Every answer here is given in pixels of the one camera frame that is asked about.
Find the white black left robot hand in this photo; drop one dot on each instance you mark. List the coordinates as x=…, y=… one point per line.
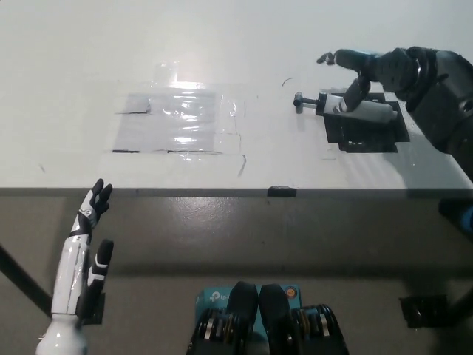
x=68, y=281

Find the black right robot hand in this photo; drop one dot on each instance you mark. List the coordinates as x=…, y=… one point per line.
x=391, y=70

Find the small white air pump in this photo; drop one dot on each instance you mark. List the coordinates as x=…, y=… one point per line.
x=373, y=111

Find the black left robot body block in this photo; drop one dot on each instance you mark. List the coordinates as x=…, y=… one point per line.
x=240, y=307

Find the black floor foot plate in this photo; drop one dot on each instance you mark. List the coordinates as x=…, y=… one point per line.
x=421, y=312
x=97, y=308

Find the black tape patch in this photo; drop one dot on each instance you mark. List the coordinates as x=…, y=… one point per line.
x=362, y=137

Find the teal cardboard box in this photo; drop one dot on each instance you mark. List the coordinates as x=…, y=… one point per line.
x=212, y=297

